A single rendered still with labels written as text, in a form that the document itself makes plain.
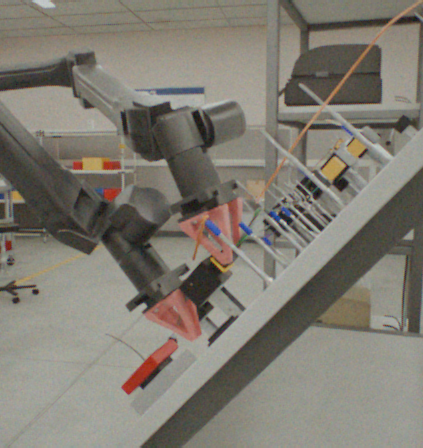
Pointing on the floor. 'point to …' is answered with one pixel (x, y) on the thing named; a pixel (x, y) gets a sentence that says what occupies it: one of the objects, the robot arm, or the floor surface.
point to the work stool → (5, 260)
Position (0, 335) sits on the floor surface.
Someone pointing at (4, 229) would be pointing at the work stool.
